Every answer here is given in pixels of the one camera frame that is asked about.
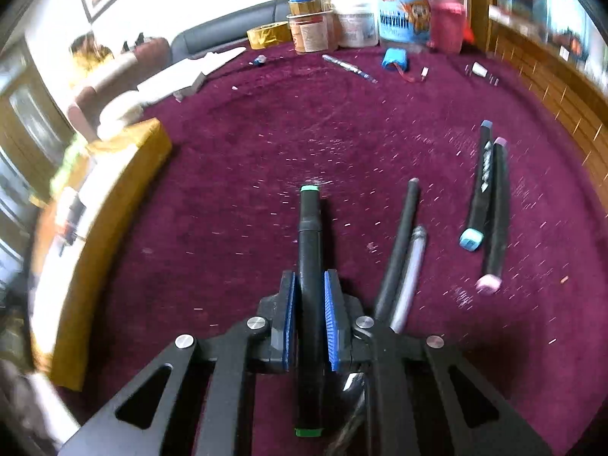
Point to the black marker green caps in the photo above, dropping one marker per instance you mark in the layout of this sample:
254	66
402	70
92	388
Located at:
309	256

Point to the blue label plastic jar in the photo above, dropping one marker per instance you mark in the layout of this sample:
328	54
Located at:
403	14

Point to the blue battery pack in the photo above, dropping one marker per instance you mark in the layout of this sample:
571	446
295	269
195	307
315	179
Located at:
397	59

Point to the round white rice cake pack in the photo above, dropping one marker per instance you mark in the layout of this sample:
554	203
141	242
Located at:
118	109

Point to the black leather sofa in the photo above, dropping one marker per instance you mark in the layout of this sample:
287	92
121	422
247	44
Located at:
223	33

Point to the jar with blue red lid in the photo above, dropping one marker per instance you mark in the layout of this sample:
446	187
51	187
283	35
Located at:
304	2

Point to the grey pen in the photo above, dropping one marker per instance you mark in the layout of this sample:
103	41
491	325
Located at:
411	275

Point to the black marker blue caps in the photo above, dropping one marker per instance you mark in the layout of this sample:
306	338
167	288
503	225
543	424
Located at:
480	190

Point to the wooden cabinet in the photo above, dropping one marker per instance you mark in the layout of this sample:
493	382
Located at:
546	42

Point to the black pen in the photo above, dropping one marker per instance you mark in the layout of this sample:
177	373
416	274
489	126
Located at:
400	247

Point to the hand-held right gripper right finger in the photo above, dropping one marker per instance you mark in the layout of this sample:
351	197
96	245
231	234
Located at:
332	323

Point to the yellow tape roll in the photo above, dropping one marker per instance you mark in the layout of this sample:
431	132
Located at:
268	35

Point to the pink plastic bottle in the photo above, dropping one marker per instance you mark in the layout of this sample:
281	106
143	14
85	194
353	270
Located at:
446	19

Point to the silver blue pen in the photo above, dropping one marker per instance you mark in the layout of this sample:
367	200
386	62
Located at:
349	67

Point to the black marker pink caps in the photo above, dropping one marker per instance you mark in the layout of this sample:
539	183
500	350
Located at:
497	209

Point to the small white plug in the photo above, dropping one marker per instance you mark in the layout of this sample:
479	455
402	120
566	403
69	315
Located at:
478	70

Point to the orange label plastic jar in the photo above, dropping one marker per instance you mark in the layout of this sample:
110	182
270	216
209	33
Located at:
311	32

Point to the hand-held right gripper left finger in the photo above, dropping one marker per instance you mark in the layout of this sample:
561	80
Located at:
289	318

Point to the white plastic tub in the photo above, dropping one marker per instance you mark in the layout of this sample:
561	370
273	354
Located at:
356	21

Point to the yellow taped white box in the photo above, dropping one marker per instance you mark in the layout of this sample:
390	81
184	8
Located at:
121	190

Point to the white paper booklet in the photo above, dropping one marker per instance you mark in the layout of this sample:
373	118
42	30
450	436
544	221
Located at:
190	76

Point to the brown armchair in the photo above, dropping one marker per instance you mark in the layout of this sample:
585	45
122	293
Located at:
102	83

